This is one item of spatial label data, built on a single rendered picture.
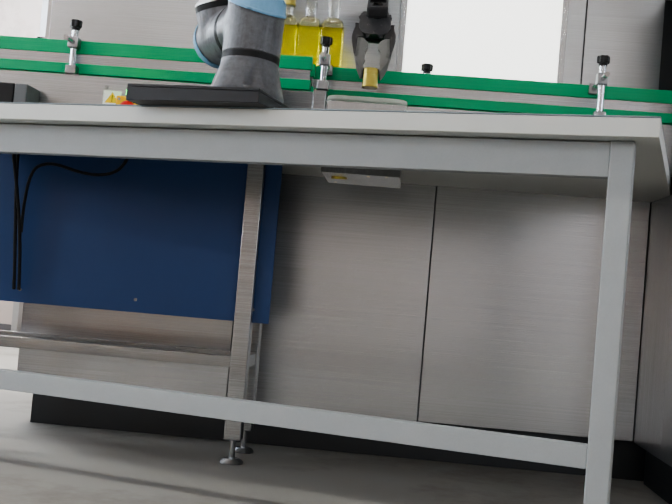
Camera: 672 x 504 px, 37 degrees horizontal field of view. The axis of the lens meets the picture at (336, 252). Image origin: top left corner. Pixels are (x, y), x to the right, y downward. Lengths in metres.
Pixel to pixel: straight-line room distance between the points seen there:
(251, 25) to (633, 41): 1.15
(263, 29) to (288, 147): 0.25
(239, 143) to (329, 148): 0.18
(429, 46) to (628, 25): 0.52
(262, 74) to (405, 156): 0.34
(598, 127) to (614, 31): 1.05
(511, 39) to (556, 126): 0.98
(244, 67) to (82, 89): 0.62
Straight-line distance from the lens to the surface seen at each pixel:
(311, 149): 1.91
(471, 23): 2.71
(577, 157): 1.79
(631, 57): 2.77
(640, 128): 1.74
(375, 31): 2.34
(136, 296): 2.44
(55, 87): 2.53
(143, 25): 2.82
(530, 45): 2.71
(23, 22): 6.03
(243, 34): 2.01
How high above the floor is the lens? 0.43
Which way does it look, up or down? 2 degrees up
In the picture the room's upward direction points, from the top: 5 degrees clockwise
